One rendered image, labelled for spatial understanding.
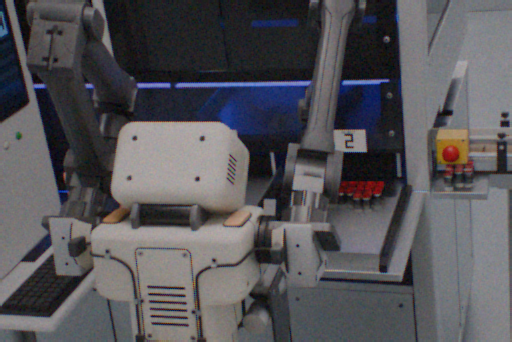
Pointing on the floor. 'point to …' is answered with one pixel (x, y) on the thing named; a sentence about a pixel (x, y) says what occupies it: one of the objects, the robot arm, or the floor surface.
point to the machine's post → (419, 164)
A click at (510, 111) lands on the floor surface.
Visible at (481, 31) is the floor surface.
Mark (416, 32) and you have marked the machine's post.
